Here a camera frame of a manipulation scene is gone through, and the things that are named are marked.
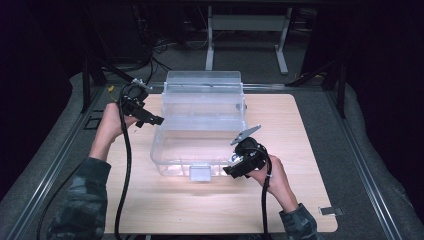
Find black slanted brace bar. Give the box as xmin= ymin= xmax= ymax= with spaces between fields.
xmin=94 ymin=59 xmax=135 ymax=84
xmin=287 ymin=60 xmax=338 ymax=88

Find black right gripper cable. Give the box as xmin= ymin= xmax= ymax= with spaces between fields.
xmin=260 ymin=156 xmax=274 ymax=240

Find thin black cable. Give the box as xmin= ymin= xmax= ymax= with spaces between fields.
xmin=145 ymin=54 xmax=173 ymax=86

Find small metal floor bracket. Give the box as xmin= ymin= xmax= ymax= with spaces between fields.
xmin=318 ymin=206 xmax=346 ymax=216

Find person's right hand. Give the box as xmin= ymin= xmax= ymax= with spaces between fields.
xmin=248 ymin=155 xmax=299 ymax=213

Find clear plastic tiered storage box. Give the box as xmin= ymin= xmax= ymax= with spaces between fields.
xmin=149 ymin=69 xmax=249 ymax=183

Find black floor cable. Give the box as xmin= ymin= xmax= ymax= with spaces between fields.
xmin=35 ymin=161 xmax=84 ymax=240

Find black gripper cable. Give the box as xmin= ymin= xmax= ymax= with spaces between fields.
xmin=260 ymin=156 xmax=274 ymax=240
xmin=114 ymin=83 xmax=141 ymax=240

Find black upright post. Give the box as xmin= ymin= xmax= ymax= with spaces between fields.
xmin=81 ymin=59 xmax=92 ymax=114
xmin=335 ymin=63 xmax=348 ymax=119

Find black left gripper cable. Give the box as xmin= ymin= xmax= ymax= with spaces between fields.
xmin=114 ymin=83 xmax=141 ymax=240

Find person's left hand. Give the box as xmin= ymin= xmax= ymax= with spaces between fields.
xmin=89 ymin=102 xmax=138 ymax=161

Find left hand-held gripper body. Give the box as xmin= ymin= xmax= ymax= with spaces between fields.
xmin=119 ymin=78 xmax=153 ymax=118

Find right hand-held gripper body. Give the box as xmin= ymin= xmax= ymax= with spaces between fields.
xmin=229 ymin=124 xmax=269 ymax=174

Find white metal table frame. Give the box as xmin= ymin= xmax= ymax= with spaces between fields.
xmin=204 ymin=5 xmax=293 ymax=75

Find aluminium floor rail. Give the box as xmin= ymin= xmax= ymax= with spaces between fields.
xmin=241 ymin=82 xmax=288 ymax=91
xmin=0 ymin=88 xmax=104 ymax=240
xmin=324 ymin=89 xmax=404 ymax=240

